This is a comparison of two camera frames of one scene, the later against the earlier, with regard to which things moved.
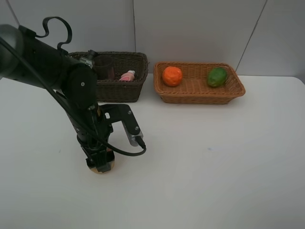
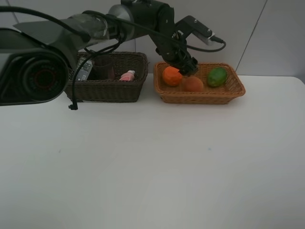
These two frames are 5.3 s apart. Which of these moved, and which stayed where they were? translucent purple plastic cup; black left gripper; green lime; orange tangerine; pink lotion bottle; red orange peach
Moved: black left gripper; red orange peach
Stayed: translucent purple plastic cup; green lime; orange tangerine; pink lotion bottle
